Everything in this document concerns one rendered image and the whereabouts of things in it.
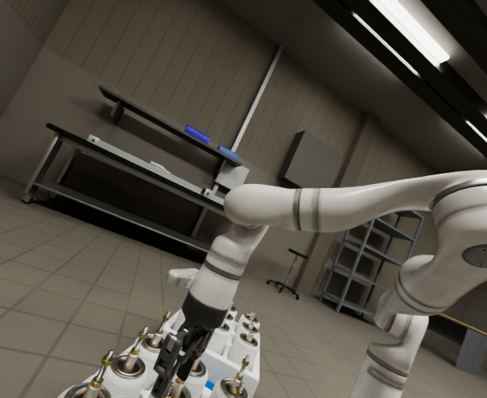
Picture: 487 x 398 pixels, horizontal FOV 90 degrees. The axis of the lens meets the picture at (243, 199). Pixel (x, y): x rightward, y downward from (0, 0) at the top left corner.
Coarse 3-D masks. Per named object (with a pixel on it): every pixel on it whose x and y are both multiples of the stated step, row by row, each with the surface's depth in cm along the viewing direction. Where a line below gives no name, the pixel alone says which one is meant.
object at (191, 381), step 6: (174, 378) 59; (192, 378) 58; (198, 378) 59; (204, 378) 60; (186, 384) 58; (192, 384) 58; (198, 384) 58; (204, 384) 60; (192, 390) 58; (198, 390) 59; (192, 396) 58; (198, 396) 60
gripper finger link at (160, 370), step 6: (162, 366) 35; (156, 372) 35; (162, 372) 35; (162, 378) 37; (168, 378) 37; (156, 384) 36; (162, 384) 36; (156, 390) 37; (162, 390) 36; (156, 396) 36
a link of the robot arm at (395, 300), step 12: (396, 276) 48; (396, 288) 47; (384, 300) 56; (396, 300) 49; (408, 300) 45; (384, 312) 56; (396, 312) 51; (408, 312) 48; (420, 312) 45; (432, 312) 43; (384, 324) 59
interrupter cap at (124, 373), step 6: (120, 354) 55; (126, 354) 56; (114, 360) 53; (120, 360) 53; (138, 360) 56; (114, 366) 51; (120, 366) 52; (138, 366) 54; (144, 366) 55; (114, 372) 50; (120, 372) 50; (126, 372) 51; (132, 372) 52; (138, 372) 52; (126, 378) 50; (132, 378) 50
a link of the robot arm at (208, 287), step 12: (168, 276) 40; (180, 276) 40; (192, 276) 42; (204, 276) 39; (216, 276) 39; (192, 288) 40; (204, 288) 39; (216, 288) 38; (228, 288) 39; (204, 300) 38; (216, 300) 38; (228, 300) 40
